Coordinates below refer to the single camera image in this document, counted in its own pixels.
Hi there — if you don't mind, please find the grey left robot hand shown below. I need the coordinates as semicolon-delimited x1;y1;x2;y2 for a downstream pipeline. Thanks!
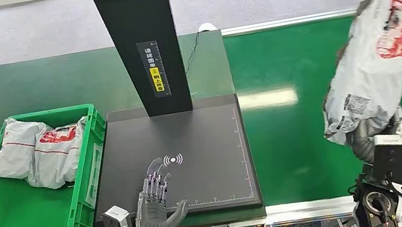
124;153;193;227

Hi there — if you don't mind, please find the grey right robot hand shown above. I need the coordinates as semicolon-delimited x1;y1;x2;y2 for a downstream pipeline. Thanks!
343;111;402;169

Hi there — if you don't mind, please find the white package with red print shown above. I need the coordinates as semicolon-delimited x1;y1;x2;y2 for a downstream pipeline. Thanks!
301;0;402;150

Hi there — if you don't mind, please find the green conveyor belt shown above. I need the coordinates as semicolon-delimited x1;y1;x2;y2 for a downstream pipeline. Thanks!
179;0;402;227

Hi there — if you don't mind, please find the black inbound scanner machine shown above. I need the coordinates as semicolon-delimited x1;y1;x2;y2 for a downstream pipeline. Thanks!
58;0;265;227

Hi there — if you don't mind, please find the clear label holder on box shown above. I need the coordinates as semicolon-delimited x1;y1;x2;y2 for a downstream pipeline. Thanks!
75;141;114;209

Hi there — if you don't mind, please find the white package with red label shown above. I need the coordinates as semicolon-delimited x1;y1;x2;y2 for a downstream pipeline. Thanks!
18;115;99;195

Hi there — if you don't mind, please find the green plastic delivery box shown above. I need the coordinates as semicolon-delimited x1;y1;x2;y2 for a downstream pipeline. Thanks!
0;100;124;227

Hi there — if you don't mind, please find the white package with red stripe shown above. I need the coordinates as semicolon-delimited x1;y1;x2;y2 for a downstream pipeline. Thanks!
0;111;60;184

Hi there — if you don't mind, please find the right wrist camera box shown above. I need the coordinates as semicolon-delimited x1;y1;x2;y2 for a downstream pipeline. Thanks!
366;130;402;189

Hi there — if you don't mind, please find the thin black cable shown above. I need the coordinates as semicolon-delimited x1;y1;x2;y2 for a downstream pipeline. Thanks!
178;30;207;77

